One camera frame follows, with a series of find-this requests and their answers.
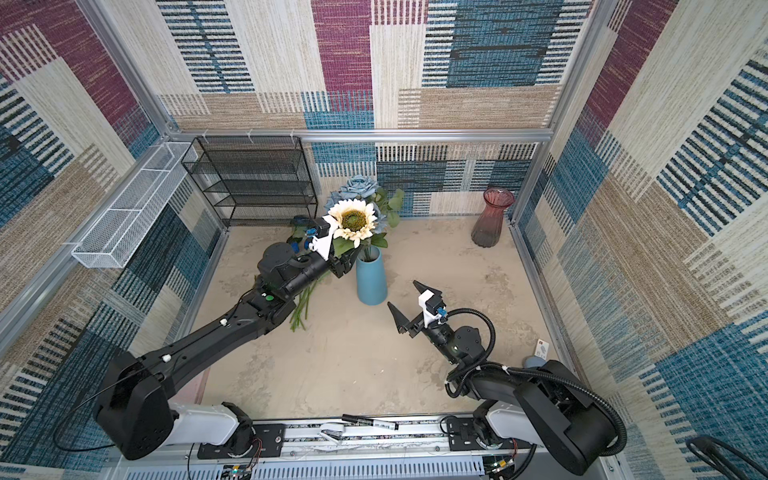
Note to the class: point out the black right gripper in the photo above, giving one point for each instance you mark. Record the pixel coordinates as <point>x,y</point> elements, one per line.
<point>404,325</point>

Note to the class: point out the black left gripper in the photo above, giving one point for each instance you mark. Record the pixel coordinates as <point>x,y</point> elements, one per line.
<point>343,263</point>

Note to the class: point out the dusty blue rose bouquet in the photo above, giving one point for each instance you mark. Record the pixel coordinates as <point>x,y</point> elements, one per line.
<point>386,205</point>

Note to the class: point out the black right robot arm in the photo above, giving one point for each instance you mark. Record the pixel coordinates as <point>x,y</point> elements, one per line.
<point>543,406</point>

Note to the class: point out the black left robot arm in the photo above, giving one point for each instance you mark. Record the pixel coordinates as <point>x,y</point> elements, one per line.
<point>136,408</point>

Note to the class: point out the light blue ceramic vase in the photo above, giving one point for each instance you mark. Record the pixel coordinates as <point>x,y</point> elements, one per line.
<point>371,277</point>

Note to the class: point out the dark red glass vase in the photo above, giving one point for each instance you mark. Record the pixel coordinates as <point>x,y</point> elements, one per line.
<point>487,229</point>

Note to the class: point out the light blue tulip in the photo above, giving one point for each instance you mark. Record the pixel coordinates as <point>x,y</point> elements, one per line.
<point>301,313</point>

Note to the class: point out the blue grey round object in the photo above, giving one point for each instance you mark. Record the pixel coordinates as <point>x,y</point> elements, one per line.
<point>533,362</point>

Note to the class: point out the small white tag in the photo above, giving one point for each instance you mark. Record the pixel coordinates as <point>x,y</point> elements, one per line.
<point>542,349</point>

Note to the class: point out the black marker pen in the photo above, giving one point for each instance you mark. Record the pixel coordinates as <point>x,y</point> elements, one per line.
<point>369,422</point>

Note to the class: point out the pink tray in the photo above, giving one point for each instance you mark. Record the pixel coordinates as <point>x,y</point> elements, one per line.
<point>193,392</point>

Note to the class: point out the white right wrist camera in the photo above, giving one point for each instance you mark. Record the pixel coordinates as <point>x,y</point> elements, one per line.
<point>433,310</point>

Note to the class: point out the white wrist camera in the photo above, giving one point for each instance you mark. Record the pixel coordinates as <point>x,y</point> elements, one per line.
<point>319,235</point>
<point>433,310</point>

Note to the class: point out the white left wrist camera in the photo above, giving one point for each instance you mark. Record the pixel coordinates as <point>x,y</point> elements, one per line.
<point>319,235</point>

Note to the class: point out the black wire mesh shelf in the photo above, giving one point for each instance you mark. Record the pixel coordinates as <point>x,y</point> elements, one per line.
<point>251,181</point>

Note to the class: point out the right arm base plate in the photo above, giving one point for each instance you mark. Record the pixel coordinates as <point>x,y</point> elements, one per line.
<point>468,433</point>

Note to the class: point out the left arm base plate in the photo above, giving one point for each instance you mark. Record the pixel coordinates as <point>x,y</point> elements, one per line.
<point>249,442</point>

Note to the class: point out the white wire mesh basket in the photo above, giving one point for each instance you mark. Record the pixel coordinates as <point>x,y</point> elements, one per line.
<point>116,235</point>

